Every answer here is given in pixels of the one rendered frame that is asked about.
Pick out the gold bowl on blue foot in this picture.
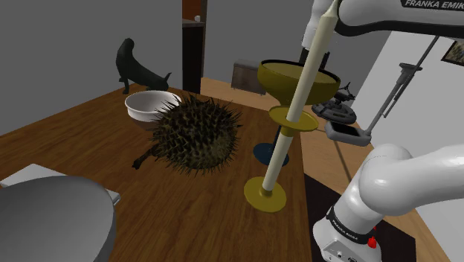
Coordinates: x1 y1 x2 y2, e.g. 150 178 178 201
253 60 341 168

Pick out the grey round dome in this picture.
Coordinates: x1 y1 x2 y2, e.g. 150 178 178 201
0 175 117 262

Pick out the dark robot stand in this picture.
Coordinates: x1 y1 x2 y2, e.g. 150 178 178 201
303 173 418 262

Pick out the grey brown low cabinet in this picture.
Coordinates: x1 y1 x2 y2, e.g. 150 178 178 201
231 59 268 96

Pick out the dark brown tall shelf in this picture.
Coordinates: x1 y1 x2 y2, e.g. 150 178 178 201
181 0 209 95

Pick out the brown spiky puffer fish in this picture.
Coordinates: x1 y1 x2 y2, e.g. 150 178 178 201
132 93 244 178

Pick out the dark framed wall picture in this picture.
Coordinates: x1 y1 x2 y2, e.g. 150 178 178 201
440 39 464 67

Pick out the pale grey flat board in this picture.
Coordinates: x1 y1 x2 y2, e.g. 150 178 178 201
0 163 121 208

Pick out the white bowl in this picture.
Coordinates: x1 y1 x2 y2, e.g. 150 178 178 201
124 90 182 131

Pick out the grey pole on flat base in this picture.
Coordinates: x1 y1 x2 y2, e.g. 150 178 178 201
323 36 442 147

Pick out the black dog figure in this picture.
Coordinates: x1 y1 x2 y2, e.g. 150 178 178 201
115 37 173 95

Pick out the cream candle on gold holder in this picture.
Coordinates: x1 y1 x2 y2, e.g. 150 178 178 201
243 0 340 214

